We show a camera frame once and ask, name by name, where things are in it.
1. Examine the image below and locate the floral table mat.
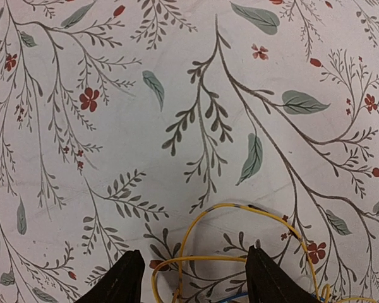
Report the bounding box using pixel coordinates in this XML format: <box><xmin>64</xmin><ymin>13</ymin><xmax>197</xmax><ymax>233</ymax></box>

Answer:
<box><xmin>0</xmin><ymin>1</ymin><xmax>379</xmax><ymax>302</ymax></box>

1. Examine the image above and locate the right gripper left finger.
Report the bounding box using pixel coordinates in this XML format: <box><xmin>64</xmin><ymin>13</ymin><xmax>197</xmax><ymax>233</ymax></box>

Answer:
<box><xmin>76</xmin><ymin>250</ymin><xmax>145</xmax><ymax>303</ymax></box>

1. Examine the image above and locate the yellow cable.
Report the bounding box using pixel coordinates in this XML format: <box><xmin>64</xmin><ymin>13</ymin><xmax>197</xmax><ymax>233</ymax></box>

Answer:
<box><xmin>152</xmin><ymin>203</ymin><xmax>379</xmax><ymax>303</ymax></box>

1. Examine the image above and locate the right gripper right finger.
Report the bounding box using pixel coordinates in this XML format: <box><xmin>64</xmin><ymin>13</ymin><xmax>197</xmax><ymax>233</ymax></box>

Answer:
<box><xmin>245</xmin><ymin>246</ymin><xmax>319</xmax><ymax>303</ymax></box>

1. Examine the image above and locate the blue cable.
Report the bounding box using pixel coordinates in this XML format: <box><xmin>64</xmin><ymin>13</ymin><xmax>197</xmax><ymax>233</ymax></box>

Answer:
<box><xmin>230</xmin><ymin>292</ymin><xmax>328</xmax><ymax>303</ymax></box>

